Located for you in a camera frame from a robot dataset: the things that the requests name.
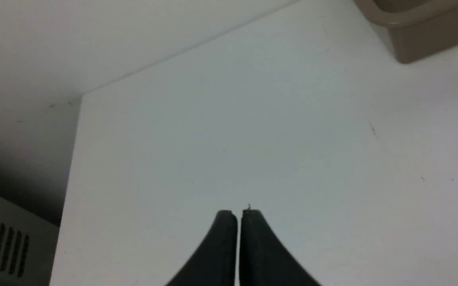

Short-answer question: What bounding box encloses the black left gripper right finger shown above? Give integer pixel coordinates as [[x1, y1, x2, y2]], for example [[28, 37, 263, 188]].
[[239, 209, 319, 286]]

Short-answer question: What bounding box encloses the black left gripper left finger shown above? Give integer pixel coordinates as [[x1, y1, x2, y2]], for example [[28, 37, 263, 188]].
[[167, 210, 238, 286]]

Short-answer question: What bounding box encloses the white vented appliance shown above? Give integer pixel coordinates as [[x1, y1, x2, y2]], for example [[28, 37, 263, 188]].
[[0, 197, 59, 286]]

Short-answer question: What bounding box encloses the brown plastic bin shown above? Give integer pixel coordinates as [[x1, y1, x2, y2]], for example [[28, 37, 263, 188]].
[[355, 0, 458, 64]]

